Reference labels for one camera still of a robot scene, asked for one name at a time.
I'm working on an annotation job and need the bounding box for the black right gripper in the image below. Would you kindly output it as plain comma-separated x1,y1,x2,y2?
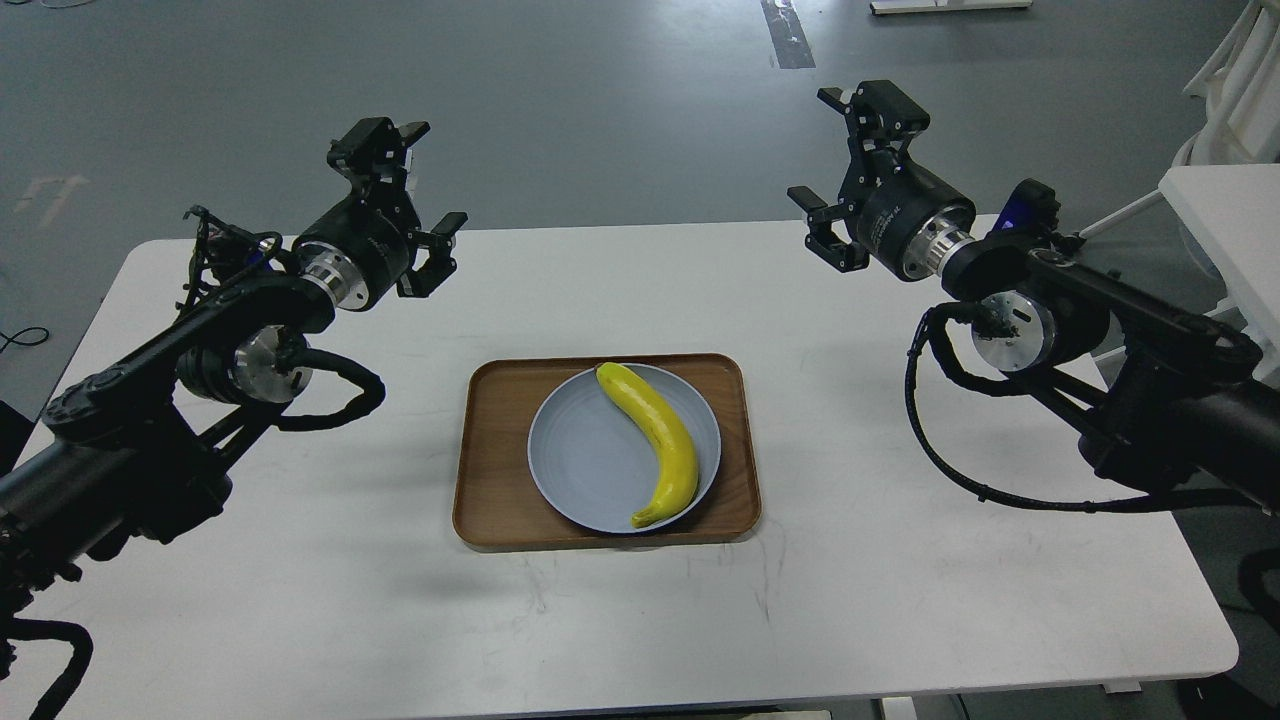
787,81,977,282

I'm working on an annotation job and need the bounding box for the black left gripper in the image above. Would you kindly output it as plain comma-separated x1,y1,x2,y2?
292,117,468,311

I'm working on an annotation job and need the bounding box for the light blue round plate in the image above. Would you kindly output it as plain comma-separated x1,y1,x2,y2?
527,363,722,536

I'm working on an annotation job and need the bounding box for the yellow banana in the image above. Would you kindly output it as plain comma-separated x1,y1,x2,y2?
594,363,701,529

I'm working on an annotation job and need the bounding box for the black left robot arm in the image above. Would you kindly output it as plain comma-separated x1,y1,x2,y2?
3,117,467,612

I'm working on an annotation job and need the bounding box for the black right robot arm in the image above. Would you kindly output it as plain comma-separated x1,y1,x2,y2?
788,79,1279,514

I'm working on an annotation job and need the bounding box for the brown wooden tray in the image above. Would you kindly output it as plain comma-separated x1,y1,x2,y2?
453,354,762,552

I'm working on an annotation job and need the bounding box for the white side table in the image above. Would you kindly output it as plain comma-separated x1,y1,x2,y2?
1158,163,1279,347

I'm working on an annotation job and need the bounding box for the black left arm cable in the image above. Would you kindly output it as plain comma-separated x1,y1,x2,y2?
270,348,387,433

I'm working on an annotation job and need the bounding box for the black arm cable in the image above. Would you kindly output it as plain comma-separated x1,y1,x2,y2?
270,348,387,433
905,305,1251,514

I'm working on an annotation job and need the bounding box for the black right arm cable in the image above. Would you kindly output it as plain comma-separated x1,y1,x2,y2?
905,305,1251,514

